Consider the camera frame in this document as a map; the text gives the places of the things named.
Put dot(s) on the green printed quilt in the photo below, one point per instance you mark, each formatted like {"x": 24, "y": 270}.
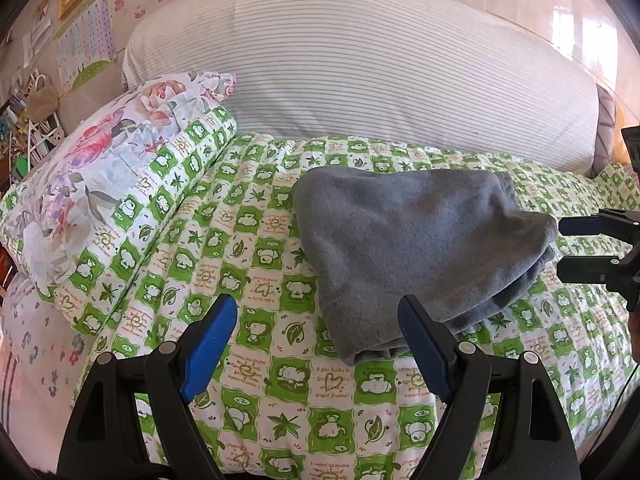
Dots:
{"x": 260, "y": 280}

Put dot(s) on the white striped bolster pillow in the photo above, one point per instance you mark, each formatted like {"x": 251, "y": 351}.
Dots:
{"x": 360, "y": 70}

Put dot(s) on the purple plaid pillow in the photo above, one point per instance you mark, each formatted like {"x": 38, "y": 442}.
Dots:
{"x": 605, "y": 125}

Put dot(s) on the wall poster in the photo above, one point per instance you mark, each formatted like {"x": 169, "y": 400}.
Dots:
{"x": 85, "y": 45}

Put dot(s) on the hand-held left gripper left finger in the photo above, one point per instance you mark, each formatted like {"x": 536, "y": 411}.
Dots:
{"x": 210, "y": 345}

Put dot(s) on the white flower-print bedsheet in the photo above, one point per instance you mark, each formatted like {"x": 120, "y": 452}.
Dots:
{"x": 35, "y": 360}

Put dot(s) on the grey towel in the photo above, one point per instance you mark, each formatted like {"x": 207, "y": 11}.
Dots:
{"x": 415, "y": 240}

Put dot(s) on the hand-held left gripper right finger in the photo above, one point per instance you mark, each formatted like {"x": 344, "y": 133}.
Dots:
{"x": 425, "y": 350}

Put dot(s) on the woven bag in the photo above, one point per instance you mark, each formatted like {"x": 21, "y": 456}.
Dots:
{"x": 42, "y": 101}

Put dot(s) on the paper sheets on wall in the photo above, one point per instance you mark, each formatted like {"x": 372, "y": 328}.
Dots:
{"x": 37, "y": 35}

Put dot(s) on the floral pillow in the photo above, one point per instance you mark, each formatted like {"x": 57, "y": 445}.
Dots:
{"x": 100, "y": 160}

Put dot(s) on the cluttered shelf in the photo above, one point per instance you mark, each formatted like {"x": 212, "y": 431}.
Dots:
{"x": 20, "y": 135}

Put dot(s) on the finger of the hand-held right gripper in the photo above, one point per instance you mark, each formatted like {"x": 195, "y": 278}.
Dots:
{"x": 585, "y": 269}
{"x": 580, "y": 226}

